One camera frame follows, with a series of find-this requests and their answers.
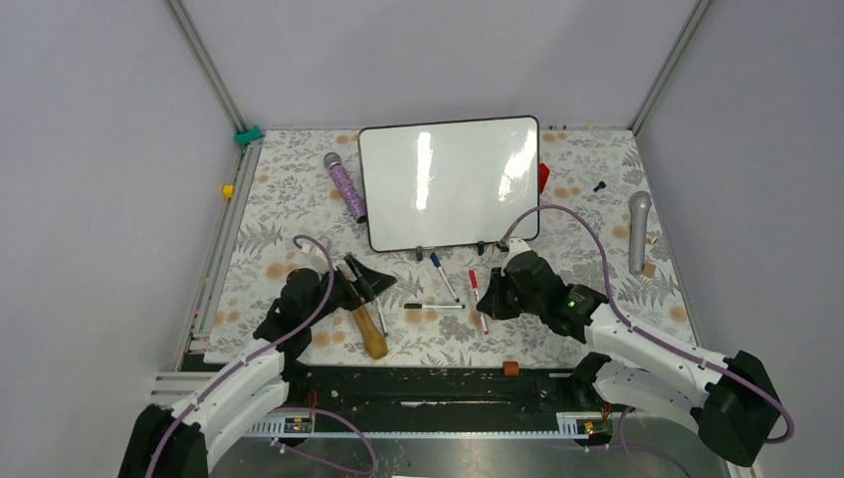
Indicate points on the orange brown cylinder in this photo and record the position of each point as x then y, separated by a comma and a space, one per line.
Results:
511, 368

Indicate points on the small yellow cube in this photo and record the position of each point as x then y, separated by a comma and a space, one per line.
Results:
228, 191

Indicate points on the floral patterned mat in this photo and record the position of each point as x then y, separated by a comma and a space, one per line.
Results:
583, 234

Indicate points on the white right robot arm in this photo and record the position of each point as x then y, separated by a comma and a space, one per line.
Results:
729, 402

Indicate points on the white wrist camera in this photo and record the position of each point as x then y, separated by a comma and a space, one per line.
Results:
512, 248
312, 256

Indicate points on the teal block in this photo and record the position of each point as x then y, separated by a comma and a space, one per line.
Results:
248, 136

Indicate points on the purple glitter microphone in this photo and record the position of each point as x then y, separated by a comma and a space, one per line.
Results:
343, 183

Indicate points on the green cap marker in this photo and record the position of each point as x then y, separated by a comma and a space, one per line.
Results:
381, 316

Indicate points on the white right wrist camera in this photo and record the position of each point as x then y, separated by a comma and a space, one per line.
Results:
512, 248

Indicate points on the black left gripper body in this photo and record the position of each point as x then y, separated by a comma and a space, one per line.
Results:
344, 293

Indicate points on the silver grey microphone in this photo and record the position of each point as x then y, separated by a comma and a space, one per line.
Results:
639, 206

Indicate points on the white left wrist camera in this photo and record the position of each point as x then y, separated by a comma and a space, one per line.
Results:
312, 256

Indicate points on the black cap marker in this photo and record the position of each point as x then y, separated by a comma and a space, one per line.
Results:
419, 306

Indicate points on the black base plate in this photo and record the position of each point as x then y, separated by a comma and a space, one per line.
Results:
439, 400

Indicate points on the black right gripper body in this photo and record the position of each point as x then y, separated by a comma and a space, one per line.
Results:
530, 304

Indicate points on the white whiteboard black frame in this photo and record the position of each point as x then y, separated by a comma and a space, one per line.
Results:
449, 183

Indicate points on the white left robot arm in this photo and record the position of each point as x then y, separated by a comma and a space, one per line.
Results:
189, 436

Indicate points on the red object behind whiteboard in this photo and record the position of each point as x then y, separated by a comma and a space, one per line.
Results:
543, 176

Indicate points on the small brown wooden cube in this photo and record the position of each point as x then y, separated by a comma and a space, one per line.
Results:
649, 270

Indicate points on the blue cap marker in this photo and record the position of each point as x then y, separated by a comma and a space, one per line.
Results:
437, 264

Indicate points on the wooden microphone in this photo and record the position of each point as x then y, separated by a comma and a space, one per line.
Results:
374, 341

